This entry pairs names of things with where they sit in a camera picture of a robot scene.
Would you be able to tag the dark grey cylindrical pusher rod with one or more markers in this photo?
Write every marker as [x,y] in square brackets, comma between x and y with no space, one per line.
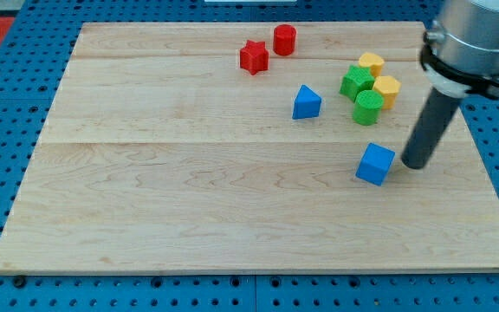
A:
[436,115]

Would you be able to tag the blue cube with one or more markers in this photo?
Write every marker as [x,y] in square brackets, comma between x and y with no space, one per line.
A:
[375,164]

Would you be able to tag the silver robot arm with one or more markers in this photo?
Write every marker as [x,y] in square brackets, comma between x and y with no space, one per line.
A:
[460,57]

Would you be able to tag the blue triangle block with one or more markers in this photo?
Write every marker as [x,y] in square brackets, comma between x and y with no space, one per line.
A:
[307,104]

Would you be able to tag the yellow hexagon block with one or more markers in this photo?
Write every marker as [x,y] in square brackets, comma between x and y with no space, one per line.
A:
[388,87]

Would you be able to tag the green cylinder block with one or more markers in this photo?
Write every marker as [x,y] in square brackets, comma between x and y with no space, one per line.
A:
[367,107]

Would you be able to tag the yellow heart block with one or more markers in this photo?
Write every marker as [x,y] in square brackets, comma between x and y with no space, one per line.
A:
[372,61]

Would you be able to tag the green star block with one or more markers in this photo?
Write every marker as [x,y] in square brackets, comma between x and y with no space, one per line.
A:
[356,80]

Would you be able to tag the red cylinder block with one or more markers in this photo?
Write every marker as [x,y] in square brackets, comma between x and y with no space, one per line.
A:
[284,38]

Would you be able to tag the red star block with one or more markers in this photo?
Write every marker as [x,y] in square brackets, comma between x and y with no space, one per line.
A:
[254,57]

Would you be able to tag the wooden board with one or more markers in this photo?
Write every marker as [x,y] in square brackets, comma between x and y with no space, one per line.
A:
[161,156]

